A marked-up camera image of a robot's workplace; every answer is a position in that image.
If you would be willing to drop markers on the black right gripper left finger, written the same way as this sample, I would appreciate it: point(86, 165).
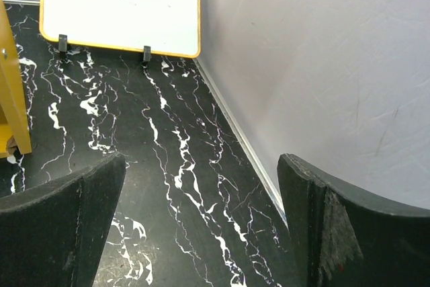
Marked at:
point(54, 234)

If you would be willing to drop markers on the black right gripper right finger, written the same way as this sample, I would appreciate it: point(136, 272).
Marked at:
point(343, 235)

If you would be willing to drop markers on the yellow shelf with coloured boards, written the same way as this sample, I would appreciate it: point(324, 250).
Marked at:
point(15, 132)

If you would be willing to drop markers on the black whiteboard stand clip left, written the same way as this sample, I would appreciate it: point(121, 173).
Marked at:
point(62, 43)

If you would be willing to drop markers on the black whiteboard stand clip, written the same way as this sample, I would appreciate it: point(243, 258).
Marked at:
point(62, 43)
point(146, 54)

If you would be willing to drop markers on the black whiteboard stand clip right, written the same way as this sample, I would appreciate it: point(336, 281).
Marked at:
point(146, 54)

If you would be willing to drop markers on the small whiteboard with yellow frame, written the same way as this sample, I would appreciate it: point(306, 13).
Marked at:
point(168, 27)

